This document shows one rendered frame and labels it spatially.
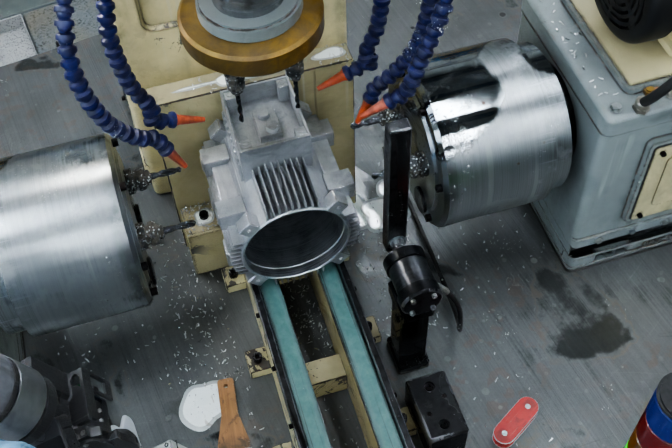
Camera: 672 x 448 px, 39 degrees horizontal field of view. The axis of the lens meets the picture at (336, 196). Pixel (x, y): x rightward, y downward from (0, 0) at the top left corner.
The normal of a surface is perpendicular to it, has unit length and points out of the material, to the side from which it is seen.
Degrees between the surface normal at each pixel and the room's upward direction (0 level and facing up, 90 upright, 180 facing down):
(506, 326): 0
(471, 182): 69
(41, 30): 0
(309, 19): 0
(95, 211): 28
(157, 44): 90
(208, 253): 90
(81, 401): 23
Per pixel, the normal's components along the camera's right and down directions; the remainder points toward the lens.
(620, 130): 0.29, 0.75
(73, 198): 0.06, -0.36
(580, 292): -0.03, -0.61
